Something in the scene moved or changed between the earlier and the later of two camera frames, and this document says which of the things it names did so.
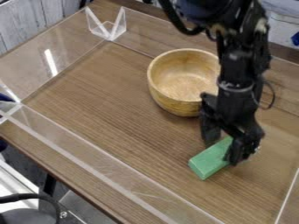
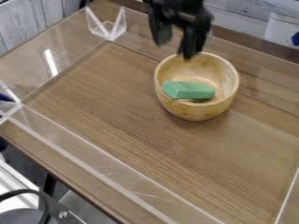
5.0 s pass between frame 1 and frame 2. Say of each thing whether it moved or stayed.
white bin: stayed
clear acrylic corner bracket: stayed
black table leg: stayed
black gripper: moved
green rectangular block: moved
